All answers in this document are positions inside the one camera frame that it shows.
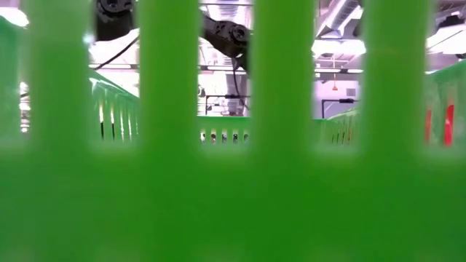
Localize green plastic slotted basket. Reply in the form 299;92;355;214
0;0;466;262

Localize black background rig frame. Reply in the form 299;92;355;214
321;98;360;119
205;94;251;116

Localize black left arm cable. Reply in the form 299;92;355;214
93;35;141;71

